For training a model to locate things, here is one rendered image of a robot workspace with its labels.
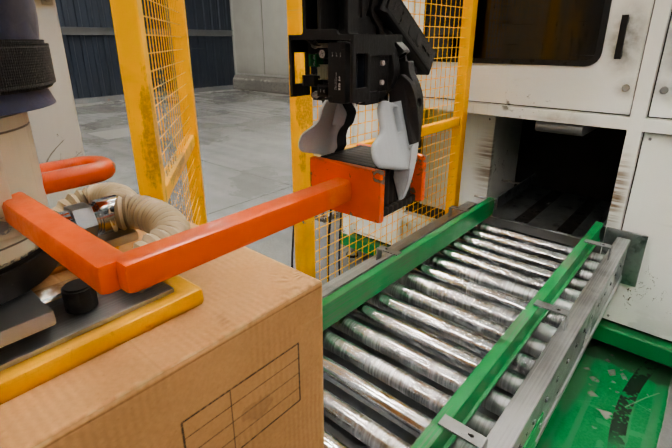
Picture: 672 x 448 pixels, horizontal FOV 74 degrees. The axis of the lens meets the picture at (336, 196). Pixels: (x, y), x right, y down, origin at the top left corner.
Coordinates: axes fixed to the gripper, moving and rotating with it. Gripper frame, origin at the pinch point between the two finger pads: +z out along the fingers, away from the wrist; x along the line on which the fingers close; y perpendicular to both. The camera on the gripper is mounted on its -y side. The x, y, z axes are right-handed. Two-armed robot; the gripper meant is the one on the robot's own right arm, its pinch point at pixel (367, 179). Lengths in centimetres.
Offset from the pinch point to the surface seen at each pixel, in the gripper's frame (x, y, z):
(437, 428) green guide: -2, -28, 57
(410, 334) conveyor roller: -28, -62, 67
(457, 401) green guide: -2, -37, 57
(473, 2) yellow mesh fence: -62, -162, -29
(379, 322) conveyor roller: -38, -62, 68
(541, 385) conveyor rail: 9, -58, 62
